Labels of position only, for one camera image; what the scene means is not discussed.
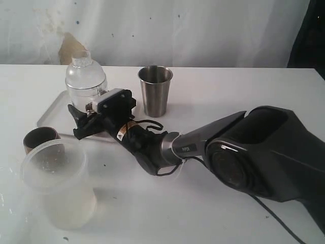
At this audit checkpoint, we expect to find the stainless steel cup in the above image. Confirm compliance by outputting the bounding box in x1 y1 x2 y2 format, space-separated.
138 66 173 117

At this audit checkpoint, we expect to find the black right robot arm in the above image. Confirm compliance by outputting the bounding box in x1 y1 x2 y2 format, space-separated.
68 88 324 230

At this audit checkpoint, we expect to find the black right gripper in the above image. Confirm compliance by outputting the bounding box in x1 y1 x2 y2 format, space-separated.
68 88 136 140

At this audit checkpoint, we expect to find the dark curtain at right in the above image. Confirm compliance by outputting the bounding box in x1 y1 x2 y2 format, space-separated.
287 0 325 78

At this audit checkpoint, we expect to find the small brown gold cup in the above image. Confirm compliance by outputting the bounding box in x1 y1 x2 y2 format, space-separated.
23 127 60 155

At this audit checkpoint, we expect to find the clear plastic shaker lid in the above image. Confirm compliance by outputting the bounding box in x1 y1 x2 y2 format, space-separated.
65 50 107 89

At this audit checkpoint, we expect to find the clear plastic shaker tumbler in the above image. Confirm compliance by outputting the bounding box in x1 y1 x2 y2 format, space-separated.
67 86 107 112

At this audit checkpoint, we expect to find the white rectangular plastic tray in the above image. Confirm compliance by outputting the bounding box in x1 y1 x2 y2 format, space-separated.
37 90 117 143

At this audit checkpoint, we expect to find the large translucent plastic container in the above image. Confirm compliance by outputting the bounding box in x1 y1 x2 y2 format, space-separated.
20 139 97 230

